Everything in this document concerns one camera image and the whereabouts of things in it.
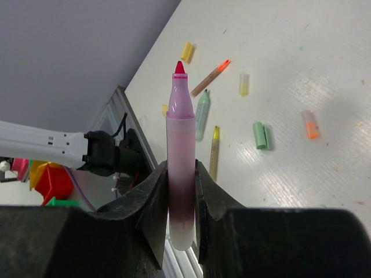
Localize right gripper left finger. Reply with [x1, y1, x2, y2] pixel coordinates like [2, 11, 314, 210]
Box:
[1, 162, 168, 277]

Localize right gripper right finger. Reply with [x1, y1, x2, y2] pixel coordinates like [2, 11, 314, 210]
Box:
[195, 162, 370, 277]

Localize green highlighter pen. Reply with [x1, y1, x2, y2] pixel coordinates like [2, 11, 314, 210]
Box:
[195, 89, 210, 141]

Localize orange pen cap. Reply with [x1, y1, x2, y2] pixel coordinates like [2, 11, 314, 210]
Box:
[301, 110, 319, 139]

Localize orange thin pen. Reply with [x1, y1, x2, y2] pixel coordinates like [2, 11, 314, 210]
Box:
[190, 59, 231, 97]

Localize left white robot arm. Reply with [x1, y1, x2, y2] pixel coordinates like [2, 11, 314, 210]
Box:
[1, 113, 144, 177]

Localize yellow thin pen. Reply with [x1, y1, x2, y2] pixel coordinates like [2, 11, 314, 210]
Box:
[209, 126, 220, 181]

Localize green pen cap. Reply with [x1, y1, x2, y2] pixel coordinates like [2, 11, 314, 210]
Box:
[253, 122, 270, 150]

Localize yellow highlighter pen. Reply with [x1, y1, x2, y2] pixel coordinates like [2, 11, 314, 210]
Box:
[162, 104, 168, 117]

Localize colourful bins behind table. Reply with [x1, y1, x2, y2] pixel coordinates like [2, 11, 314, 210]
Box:
[1, 158, 78, 206]

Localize clear yellow thin cap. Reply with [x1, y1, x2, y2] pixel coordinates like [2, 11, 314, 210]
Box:
[239, 72, 249, 96]

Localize yellow highlighter cap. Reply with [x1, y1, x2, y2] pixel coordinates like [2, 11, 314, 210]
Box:
[180, 42, 195, 64]

